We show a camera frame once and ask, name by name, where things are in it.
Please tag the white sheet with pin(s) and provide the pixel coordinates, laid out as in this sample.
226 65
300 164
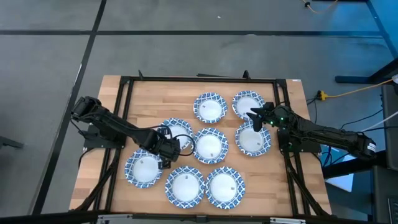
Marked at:
340 182

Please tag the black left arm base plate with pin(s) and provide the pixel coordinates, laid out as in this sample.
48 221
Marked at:
93 141

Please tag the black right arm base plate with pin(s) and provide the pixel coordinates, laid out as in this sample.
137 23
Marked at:
308 147

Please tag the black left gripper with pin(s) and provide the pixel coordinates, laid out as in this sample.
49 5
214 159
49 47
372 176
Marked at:
169 149

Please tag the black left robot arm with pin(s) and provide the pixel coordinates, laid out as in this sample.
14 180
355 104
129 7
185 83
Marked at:
118 124

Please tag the black aluminium table frame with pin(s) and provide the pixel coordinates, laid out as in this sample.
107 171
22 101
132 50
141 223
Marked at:
202 79

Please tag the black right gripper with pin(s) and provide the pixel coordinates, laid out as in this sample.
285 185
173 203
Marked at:
278 115

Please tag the grey stand foot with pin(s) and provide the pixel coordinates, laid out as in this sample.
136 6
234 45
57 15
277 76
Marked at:
11 143

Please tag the dark desk leg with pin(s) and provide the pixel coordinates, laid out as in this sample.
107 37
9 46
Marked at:
363 78

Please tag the blue patterned paper bowl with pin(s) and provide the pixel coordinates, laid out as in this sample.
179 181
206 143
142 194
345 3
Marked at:
225 187
210 109
252 141
185 187
143 171
180 129
244 102
210 146

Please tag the silver bracket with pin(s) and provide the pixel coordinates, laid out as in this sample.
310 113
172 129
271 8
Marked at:
113 218
287 221

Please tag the black cabinet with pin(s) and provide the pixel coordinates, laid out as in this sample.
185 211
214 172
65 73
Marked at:
390 124

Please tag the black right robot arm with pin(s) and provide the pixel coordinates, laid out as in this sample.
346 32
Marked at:
326 133

